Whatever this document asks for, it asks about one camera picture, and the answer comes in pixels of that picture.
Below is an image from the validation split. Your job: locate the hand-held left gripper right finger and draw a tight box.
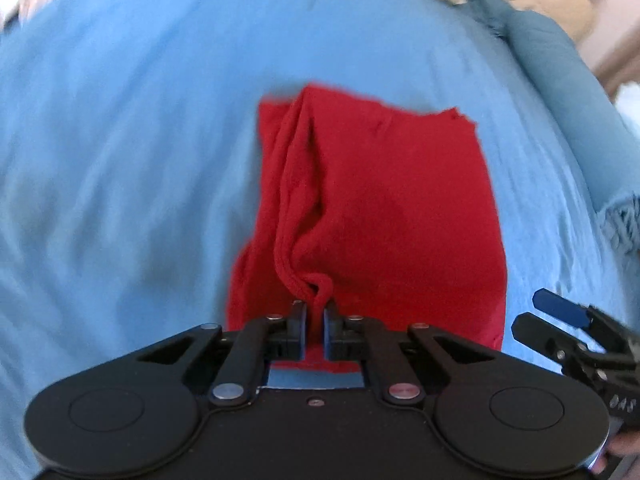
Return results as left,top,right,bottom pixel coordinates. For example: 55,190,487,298
324,301,501,403

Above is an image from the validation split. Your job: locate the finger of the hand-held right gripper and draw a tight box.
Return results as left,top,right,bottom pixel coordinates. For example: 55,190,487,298
532,288,593,330
511,312,568,361

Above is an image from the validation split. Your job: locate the person's right hand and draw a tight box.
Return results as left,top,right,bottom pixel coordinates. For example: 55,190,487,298
590,430,640,476

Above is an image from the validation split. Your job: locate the red long-sleeved sweater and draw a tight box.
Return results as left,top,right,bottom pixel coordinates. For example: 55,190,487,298
226,81,508,376

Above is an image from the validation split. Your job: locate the folded blue quilt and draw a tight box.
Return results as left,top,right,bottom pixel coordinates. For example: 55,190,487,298
465,0,640,257

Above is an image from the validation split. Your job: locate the white duvet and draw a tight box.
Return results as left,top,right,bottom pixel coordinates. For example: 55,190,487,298
615,82,640,123

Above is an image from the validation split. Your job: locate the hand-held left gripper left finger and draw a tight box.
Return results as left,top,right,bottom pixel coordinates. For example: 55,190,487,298
136,300,308,407

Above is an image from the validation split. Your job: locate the blue bed sheet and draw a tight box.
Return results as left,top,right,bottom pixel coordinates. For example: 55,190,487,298
0,0,640,480

